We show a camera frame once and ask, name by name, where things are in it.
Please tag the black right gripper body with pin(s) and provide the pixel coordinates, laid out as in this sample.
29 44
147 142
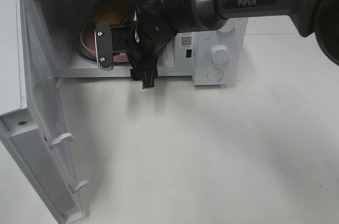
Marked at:
143 39

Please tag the round door release button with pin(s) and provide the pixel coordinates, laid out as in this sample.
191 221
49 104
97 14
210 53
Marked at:
215 75

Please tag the white timer knob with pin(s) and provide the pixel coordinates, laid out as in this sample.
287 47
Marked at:
219 54

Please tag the glass microwave turntable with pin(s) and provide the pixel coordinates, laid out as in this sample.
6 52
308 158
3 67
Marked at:
121 58

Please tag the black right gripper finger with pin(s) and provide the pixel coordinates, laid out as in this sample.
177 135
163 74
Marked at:
104 46
148 78

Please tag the white microwave door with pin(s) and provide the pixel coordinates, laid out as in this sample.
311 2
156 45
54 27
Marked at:
33 128

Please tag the white warning label sticker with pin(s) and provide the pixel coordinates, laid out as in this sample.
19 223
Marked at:
187 40

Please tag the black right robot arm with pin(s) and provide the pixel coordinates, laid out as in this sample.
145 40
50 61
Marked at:
318 17

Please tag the burger with lettuce and cheese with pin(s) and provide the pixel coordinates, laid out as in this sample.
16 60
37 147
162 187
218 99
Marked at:
115 12

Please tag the white microwave oven body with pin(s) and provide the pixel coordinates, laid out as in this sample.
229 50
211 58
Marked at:
66 28

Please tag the pink round plate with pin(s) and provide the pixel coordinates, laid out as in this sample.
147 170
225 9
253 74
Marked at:
88 42

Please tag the white upper power knob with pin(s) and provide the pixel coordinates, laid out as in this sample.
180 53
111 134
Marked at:
230 24

